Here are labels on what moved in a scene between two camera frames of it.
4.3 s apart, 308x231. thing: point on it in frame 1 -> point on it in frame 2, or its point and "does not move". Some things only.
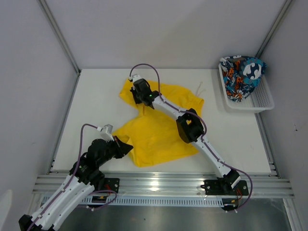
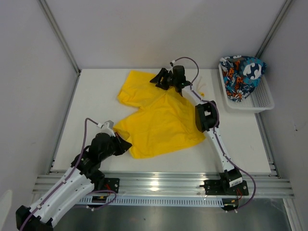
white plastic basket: [260, 99] does not move
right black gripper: [134, 91] -> [163, 73]
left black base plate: [111, 184] does not move
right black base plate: [225, 187] does not move
